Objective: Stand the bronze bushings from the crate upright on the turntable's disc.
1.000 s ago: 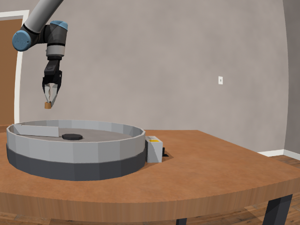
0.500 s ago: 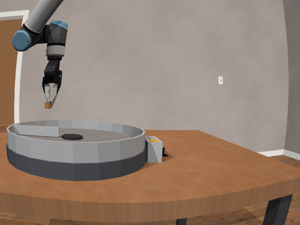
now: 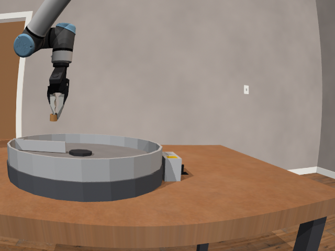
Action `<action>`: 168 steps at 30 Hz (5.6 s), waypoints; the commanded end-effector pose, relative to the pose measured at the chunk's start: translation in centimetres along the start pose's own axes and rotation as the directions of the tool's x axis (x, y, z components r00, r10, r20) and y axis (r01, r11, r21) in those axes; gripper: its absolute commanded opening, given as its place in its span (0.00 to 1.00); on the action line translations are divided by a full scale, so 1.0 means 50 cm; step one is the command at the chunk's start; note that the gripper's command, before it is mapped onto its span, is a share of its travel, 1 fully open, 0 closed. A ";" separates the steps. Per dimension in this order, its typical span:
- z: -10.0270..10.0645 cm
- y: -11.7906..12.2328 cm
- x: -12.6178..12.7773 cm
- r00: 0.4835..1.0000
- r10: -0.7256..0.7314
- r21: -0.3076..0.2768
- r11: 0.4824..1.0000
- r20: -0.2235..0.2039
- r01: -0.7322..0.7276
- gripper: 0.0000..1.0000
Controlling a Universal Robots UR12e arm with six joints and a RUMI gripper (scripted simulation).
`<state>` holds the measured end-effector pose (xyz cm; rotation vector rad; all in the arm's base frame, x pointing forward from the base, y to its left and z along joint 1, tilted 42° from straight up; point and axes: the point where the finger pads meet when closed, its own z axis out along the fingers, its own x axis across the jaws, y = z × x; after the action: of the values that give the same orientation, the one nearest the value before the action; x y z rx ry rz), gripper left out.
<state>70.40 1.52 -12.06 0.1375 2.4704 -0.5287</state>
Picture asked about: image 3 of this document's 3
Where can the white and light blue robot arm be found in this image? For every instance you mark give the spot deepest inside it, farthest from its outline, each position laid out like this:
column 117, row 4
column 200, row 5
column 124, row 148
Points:
column 38, row 34

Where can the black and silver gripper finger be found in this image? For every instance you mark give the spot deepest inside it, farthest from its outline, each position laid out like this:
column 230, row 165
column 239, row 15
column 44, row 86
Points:
column 62, row 98
column 52, row 100

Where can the bronze bushing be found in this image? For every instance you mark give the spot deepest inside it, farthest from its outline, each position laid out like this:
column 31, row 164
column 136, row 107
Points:
column 53, row 117

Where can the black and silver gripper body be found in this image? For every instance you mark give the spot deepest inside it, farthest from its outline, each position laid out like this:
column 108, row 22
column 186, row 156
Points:
column 58, row 88

